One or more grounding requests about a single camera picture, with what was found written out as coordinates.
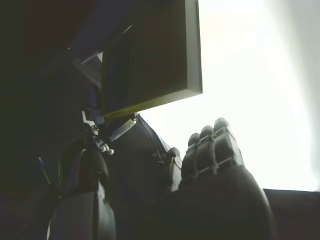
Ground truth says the yellow book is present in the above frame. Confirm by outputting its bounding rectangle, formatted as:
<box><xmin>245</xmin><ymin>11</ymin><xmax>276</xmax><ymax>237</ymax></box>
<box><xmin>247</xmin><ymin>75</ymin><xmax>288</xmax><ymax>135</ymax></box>
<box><xmin>99</xmin><ymin>0</ymin><xmax>204</xmax><ymax>119</ymax></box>

